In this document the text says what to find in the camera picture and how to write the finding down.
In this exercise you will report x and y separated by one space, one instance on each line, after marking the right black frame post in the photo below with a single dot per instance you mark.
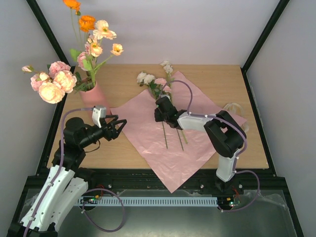
279 9

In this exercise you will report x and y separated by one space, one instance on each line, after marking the black frame post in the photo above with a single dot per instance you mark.
35 8
279 9

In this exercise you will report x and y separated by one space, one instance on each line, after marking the white slotted cable duct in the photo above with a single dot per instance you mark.
151 201

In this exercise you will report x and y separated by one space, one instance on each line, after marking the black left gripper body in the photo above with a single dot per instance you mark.
107 135

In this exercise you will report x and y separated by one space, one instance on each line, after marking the pink wrapping paper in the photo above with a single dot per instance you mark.
174 160

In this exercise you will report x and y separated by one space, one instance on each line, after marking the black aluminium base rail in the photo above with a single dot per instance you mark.
203 181

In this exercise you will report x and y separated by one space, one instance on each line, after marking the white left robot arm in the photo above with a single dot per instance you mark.
67 181

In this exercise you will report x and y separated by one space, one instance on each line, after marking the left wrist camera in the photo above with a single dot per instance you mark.
98 113

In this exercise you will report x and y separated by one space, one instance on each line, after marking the left black frame post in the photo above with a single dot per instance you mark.
35 8

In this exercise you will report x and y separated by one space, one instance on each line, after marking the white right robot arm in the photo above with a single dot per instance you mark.
226 136

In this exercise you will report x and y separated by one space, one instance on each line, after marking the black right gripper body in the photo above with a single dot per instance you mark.
159 115

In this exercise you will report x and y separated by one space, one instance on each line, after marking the white blossom fuzzy stem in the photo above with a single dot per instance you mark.
169 69

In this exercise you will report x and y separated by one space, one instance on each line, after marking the pale peach poppy stem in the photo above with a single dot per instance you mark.
96 31

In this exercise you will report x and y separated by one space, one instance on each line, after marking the white rose stem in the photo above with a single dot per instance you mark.
144 79

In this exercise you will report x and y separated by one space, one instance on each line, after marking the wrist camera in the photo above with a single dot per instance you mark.
98 113
165 95

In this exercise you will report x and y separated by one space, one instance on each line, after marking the pink cylindrical vase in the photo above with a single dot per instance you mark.
95 97

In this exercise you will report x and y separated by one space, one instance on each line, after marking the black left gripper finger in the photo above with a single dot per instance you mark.
110 118
116 127

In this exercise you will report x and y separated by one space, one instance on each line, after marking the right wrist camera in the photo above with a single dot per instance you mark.
165 95

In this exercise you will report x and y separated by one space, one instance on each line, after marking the pink carnation stem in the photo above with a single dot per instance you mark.
56 67

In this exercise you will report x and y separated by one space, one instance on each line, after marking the pink double rose stem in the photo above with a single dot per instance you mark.
160 89

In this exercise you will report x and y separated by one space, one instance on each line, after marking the peach rose stem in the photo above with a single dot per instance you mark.
53 90

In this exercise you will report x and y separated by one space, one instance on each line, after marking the cream ribbon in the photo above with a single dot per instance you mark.
237 109

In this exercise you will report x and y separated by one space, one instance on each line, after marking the orange poppy stem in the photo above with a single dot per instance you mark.
81 32

